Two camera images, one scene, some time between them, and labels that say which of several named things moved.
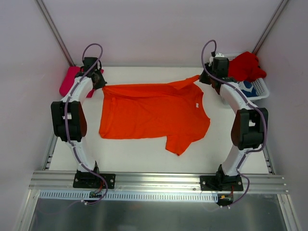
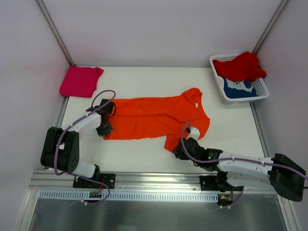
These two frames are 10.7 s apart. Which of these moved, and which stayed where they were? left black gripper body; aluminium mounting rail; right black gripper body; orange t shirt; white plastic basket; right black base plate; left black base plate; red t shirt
Moved: right black gripper body; left black gripper body; orange t shirt
Stayed: aluminium mounting rail; right black base plate; red t shirt; left black base plate; white plastic basket
